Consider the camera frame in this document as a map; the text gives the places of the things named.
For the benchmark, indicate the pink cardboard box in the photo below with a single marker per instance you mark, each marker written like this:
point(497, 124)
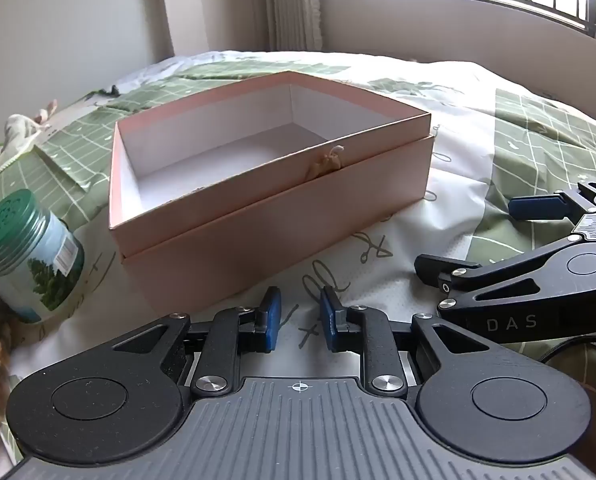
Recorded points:
point(258, 220)

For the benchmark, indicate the white curtain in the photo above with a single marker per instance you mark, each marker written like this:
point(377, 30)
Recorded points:
point(295, 5)

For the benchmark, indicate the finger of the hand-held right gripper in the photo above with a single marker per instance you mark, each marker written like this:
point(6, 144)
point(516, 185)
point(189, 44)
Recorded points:
point(437, 267)
point(532, 207)

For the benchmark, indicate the green checked quilt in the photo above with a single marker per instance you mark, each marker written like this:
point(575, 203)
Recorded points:
point(477, 160)

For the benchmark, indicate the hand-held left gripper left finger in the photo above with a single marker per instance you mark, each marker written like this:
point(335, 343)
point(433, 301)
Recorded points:
point(271, 317)

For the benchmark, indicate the green-lidded jar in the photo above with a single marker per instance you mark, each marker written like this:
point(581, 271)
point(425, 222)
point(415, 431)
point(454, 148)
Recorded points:
point(33, 255)

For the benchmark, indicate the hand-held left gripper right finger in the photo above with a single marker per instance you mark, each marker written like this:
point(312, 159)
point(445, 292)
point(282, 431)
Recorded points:
point(329, 317)

